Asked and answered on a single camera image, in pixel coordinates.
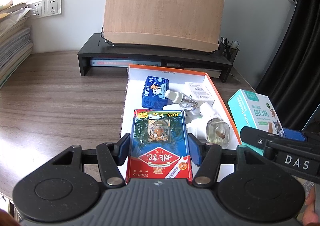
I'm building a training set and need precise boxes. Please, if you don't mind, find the white heater with glass bottle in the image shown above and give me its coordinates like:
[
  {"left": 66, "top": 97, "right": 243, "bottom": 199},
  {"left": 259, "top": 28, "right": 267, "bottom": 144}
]
[{"left": 187, "top": 117, "right": 230, "bottom": 149}]

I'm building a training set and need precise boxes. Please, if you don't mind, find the black mesh pen holder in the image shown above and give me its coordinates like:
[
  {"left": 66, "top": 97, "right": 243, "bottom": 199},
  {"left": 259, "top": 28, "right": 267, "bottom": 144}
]
[{"left": 219, "top": 37, "right": 240, "bottom": 64}]

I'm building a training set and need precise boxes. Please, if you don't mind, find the blue dental floss box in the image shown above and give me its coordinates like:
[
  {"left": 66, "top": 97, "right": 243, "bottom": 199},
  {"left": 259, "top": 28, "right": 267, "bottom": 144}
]
[{"left": 141, "top": 76, "right": 170, "bottom": 110}]

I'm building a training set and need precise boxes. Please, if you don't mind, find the small clear white-capped bottle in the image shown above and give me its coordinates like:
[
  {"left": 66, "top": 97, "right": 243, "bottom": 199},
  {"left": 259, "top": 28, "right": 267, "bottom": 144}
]
[{"left": 164, "top": 90, "right": 198, "bottom": 112}]

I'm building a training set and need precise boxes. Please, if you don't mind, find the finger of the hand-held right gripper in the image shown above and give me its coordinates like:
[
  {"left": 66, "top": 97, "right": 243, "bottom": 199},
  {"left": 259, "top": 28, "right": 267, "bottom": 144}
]
[
  {"left": 284, "top": 128, "right": 320, "bottom": 142},
  {"left": 239, "top": 126, "right": 269, "bottom": 154}
]

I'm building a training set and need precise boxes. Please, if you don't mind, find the wooden book stand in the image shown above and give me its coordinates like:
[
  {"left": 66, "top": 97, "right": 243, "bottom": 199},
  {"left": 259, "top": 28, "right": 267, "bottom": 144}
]
[{"left": 101, "top": 0, "right": 226, "bottom": 54}]

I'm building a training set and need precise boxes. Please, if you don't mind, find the orange-edged white cardboard box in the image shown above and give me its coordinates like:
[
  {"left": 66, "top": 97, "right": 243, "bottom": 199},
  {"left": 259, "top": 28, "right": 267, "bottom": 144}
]
[{"left": 120, "top": 64, "right": 242, "bottom": 181}]

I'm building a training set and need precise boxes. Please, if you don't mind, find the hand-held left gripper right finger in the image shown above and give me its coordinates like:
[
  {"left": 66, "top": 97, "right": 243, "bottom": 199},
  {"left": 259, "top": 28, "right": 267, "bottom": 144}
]
[{"left": 187, "top": 133, "right": 253, "bottom": 188}]

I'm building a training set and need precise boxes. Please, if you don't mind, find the black monitor riser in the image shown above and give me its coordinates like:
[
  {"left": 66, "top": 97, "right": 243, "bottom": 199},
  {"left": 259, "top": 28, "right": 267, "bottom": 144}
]
[{"left": 77, "top": 33, "right": 233, "bottom": 84}]

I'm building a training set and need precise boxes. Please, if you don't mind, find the white wall socket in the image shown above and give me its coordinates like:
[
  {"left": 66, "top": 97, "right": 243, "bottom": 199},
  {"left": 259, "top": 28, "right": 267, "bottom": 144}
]
[
  {"left": 44, "top": 0, "right": 62, "bottom": 16},
  {"left": 27, "top": 1, "right": 46, "bottom": 18}
]

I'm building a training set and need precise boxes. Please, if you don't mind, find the red playing card box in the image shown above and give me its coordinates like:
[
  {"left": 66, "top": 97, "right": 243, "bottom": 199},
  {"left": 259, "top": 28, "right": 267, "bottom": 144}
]
[{"left": 125, "top": 109, "right": 194, "bottom": 184}]

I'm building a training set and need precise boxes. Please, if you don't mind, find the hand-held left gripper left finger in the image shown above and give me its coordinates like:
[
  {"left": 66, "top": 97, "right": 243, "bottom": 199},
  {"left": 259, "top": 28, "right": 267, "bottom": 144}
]
[{"left": 51, "top": 133, "right": 131, "bottom": 188}]

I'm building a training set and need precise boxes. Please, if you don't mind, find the black curtain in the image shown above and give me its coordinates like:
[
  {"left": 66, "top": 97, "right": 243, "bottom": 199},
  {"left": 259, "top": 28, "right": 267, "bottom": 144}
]
[{"left": 255, "top": 0, "right": 320, "bottom": 129}]

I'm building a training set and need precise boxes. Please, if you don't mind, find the teal bandage box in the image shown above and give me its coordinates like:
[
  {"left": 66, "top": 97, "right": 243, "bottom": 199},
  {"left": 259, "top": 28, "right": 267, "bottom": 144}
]
[{"left": 227, "top": 89, "right": 285, "bottom": 156}]

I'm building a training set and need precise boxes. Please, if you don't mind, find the stack of books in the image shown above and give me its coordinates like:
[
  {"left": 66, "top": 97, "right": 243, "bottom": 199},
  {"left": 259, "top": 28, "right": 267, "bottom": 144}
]
[{"left": 0, "top": 0, "right": 33, "bottom": 89}]

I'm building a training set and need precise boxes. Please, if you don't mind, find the small white product box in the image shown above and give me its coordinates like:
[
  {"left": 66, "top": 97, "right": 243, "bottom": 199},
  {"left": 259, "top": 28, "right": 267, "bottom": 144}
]
[{"left": 184, "top": 81, "right": 215, "bottom": 106}]

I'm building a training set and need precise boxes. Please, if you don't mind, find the person's right hand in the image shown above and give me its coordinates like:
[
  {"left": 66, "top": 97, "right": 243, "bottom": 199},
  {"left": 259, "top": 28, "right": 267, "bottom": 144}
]
[{"left": 301, "top": 186, "right": 320, "bottom": 226}]

